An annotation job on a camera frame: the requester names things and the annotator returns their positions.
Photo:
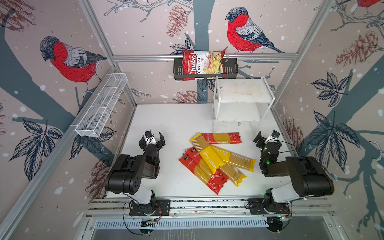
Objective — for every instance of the red spaghetti pack upper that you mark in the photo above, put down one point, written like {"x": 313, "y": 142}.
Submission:
{"x": 195, "y": 156}

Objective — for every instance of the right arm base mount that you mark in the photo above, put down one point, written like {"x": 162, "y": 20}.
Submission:
{"x": 263, "y": 207}

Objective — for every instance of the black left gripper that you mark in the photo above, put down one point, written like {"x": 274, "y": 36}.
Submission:
{"x": 158, "y": 143}

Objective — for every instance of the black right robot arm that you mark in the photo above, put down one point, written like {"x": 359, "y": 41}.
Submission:
{"x": 308, "y": 177}

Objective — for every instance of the red spaghetti pack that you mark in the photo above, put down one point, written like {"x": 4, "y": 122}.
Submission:
{"x": 222, "y": 138}
{"x": 201, "y": 170}
{"x": 195, "y": 156}

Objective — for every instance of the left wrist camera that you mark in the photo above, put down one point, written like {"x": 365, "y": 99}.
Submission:
{"x": 148, "y": 134}

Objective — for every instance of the white wire mesh basket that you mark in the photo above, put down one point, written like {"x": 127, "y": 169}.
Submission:
{"x": 98, "y": 113}

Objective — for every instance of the red spaghetti pack lower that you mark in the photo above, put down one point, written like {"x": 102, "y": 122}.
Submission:
{"x": 201, "y": 170}

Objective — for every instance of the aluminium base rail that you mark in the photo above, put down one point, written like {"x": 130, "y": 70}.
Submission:
{"x": 206, "y": 207}

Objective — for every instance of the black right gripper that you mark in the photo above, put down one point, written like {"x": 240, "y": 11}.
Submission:
{"x": 260, "y": 141}

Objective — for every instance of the red spaghetti pack rear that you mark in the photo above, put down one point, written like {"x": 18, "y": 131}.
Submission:
{"x": 222, "y": 138}

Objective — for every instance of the yellow spaghetti pack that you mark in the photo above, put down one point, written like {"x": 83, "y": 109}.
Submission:
{"x": 235, "y": 159}
{"x": 207, "y": 152}
{"x": 234, "y": 174}

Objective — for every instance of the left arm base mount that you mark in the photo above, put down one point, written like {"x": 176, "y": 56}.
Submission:
{"x": 153, "y": 209}

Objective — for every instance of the white two-tier shelf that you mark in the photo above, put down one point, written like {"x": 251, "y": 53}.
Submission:
{"x": 241, "y": 100}

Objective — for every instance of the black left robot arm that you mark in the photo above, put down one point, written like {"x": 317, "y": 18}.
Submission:
{"x": 125, "y": 176}

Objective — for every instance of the red cassava chips bag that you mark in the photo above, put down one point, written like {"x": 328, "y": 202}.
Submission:
{"x": 203, "y": 62}

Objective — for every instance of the black wall basket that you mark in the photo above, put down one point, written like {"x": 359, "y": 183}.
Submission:
{"x": 226, "y": 69}

